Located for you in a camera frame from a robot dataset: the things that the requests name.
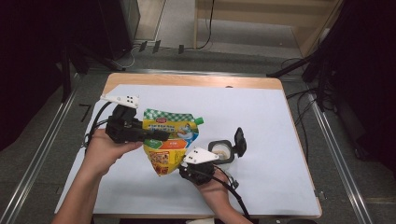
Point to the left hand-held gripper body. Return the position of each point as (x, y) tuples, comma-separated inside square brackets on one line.
[(123, 129)]

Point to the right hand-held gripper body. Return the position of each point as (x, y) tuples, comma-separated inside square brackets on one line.
[(199, 169)]

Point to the yellow green sauce pouch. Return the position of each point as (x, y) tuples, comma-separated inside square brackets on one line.
[(174, 124)]

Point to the person's right hand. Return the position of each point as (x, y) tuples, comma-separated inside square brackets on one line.
[(216, 191)]

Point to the person's left hand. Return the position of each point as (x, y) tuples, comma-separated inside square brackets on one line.
[(99, 154)]

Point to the angled black tape mark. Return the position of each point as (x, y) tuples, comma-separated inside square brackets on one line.
[(87, 109)]

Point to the wooden table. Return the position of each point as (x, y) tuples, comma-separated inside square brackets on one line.
[(186, 80)]

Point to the white table mat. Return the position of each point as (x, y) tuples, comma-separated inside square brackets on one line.
[(267, 174)]

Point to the black stand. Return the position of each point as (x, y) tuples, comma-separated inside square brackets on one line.
[(66, 74)]

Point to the black tape strip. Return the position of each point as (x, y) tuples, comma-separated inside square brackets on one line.
[(156, 46), (143, 46), (181, 49)]

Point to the black cabinet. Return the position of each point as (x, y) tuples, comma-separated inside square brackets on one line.
[(120, 28)]

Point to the black curtain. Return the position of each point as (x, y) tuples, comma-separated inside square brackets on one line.
[(370, 77), (31, 62)]

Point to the black tripod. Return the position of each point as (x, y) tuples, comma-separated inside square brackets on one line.
[(320, 77)]

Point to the metal floor rail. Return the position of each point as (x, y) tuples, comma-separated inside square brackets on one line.
[(339, 161), (193, 72), (37, 155)]

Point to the light wooden frame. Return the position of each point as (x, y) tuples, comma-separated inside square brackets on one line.
[(249, 7)]

